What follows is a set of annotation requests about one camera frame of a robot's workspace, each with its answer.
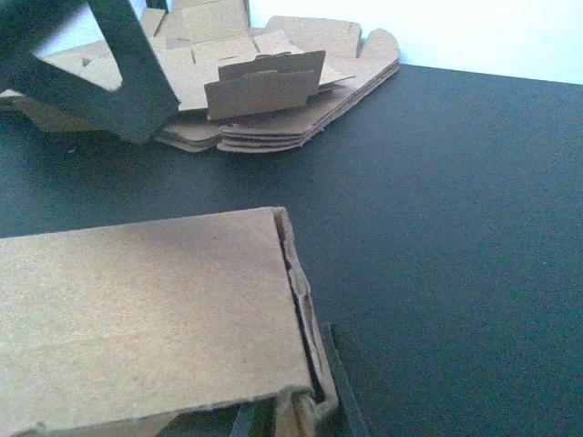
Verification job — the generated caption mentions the cardboard box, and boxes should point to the cardboard box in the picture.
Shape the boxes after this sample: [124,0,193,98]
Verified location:
[1,207,339,436]

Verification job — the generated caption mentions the stack of flat cardboard blanks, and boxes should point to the stack of flat cardboard blanks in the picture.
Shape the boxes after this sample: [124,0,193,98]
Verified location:
[1,1,400,153]

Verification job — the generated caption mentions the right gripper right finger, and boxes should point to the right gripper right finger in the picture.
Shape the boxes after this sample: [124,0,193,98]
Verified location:
[322,323,371,437]

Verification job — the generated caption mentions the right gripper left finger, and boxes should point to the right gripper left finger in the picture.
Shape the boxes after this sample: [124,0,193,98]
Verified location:
[230,406,255,437]

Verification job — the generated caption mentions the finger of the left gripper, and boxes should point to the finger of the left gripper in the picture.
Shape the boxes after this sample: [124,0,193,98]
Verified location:
[1,1,179,144]

